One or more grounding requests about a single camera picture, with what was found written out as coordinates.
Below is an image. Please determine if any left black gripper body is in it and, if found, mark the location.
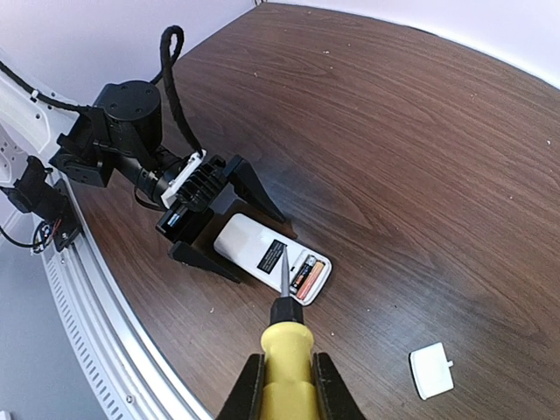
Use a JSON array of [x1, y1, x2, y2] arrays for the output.
[[156, 155, 241, 252]]

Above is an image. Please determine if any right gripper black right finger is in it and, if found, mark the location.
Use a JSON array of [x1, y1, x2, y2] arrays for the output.
[[312, 353, 363, 419]]

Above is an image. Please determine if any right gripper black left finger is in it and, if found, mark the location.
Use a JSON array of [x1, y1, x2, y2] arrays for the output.
[[216, 353, 265, 420]]

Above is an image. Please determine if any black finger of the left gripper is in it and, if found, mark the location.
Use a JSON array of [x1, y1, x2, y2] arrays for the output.
[[227, 155, 285, 222], [169, 241, 241, 284]]

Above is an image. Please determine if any yellow handled screwdriver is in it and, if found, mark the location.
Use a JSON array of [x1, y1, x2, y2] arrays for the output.
[[261, 248, 319, 419]]

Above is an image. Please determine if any white red remote control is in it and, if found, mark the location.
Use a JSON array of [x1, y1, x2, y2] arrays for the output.
[[213, 213, 333, 306]]

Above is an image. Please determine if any white battery cover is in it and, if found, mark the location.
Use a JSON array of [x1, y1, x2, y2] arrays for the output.
[[409, 342, 454, 401]]

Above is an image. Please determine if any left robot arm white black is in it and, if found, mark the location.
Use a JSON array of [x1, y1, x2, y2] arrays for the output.
[[1, 66, 285, 278]]

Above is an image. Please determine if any black orange battery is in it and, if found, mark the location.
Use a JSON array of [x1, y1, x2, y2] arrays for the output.
[[290, 255, 317, 294]]

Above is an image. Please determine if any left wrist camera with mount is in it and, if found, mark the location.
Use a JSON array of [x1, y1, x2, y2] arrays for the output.
[[160, 150, 221, 212]]

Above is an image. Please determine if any front aluminium rail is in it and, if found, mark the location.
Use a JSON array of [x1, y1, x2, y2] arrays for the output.
[[38, 174, 220, 420]]

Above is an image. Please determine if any left black braided cable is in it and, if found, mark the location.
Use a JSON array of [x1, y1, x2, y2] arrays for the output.
[[0, 24, 207, 158]]

